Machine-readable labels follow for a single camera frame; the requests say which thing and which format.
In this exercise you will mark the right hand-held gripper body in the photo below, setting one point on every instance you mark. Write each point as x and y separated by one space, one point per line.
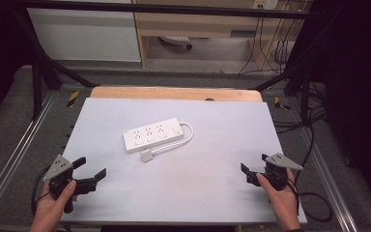
277 175

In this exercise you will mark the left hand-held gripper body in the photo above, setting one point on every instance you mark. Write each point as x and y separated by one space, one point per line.
58 167

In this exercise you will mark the white plug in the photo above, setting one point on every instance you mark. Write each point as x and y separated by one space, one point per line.
147 155

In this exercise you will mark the white power strip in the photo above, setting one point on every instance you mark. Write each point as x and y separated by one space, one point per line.
153 135

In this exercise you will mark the person's right hand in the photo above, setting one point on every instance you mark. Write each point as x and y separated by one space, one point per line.
285 203

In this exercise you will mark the person's left hand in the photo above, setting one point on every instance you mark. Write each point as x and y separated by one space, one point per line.
50 209

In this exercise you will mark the yellow black striped tape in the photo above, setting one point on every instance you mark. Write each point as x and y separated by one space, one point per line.
280 103
72 99

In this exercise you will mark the wooden board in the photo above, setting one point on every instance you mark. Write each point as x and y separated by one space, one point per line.
174 94

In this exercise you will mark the dark curtain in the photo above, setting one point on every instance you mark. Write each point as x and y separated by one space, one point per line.
357 96
0 48

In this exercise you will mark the white cabinet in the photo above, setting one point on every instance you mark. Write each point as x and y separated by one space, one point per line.
83 35

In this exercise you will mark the white extension socket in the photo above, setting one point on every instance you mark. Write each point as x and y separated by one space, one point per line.
175 40

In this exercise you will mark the wooden desk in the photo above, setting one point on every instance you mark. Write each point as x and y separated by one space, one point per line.
199 24

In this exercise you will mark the aluminium rail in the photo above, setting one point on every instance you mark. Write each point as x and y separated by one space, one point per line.
16 154
330 180

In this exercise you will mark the white wall socket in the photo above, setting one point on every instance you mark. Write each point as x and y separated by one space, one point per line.
265 4

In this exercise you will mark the black metal frame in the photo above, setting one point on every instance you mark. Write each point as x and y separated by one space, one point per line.
161 8

